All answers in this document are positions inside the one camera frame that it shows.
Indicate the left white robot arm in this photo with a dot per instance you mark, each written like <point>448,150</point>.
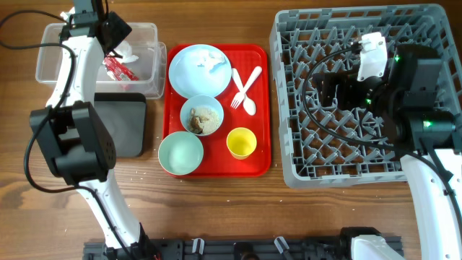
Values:
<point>73,139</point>

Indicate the food scraps and rice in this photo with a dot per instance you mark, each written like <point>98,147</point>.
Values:
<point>203,120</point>

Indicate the white plastic spoon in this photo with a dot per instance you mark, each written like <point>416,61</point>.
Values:
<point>248,104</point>

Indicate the red plastic tray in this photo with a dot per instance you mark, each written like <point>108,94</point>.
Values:
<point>217,160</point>

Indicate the red snack wrapper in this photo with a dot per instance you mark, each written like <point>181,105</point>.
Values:
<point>117,71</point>

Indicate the white plastic fork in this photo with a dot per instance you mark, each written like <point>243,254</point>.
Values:
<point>239,97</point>

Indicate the light blue plate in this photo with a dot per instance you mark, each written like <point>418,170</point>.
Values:
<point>188,80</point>

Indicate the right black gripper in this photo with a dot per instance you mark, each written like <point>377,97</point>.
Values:
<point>347,83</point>

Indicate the black waste tray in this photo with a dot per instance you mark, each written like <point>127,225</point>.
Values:
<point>124,116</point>

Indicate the yellow plastic cup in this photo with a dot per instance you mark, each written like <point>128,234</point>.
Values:
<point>241,142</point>

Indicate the grey dishwasher rack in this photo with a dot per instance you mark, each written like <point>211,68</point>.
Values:
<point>310,134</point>

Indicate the light green bowl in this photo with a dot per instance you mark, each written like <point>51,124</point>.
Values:
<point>180,153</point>

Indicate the white tissue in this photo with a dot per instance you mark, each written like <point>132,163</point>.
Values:
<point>209,59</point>

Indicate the clear plastic bin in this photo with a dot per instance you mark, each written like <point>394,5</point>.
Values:
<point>150,66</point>

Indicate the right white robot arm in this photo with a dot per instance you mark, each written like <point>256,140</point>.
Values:
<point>425,138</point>

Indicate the blue bowl with food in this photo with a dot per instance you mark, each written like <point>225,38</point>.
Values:
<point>200,100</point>

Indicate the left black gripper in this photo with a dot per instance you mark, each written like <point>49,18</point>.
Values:
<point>120,28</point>

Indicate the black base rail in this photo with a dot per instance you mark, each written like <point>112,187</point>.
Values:
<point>310,248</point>

